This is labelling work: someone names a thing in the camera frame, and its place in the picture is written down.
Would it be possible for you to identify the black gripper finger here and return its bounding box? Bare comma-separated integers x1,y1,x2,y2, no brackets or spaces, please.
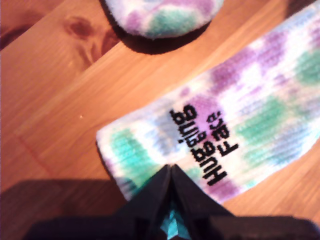
104,164,173,240
171,164,241,240

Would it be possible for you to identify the tie-dye Hugging Face sock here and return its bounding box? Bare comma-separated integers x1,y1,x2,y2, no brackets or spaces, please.
99,0,225,41
96,2,320,238

